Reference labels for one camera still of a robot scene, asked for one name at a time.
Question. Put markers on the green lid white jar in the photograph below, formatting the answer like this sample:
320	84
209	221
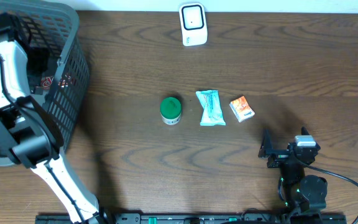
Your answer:
170	110

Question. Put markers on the green flushable wipes packet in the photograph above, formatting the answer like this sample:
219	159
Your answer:
212	112

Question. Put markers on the red chocolate bar wrapper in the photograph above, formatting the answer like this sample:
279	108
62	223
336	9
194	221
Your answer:
46	82

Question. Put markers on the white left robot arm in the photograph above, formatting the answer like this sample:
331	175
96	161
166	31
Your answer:
28	134

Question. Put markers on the grey plastic shopping basket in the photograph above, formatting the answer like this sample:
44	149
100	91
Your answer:
54	26

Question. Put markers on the orange tissue packet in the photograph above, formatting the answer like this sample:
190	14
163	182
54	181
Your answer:
241	109

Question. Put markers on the white barcode scanner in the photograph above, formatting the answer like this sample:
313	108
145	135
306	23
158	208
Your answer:
193	24

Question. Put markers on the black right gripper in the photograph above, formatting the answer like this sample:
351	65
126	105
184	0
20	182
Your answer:
279	155

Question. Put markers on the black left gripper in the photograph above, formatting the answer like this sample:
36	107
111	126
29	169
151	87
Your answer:
38	53

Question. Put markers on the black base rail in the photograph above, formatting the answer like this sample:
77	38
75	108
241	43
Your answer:
249	217

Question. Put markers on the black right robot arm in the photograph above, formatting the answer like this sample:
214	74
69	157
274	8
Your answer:
305	195

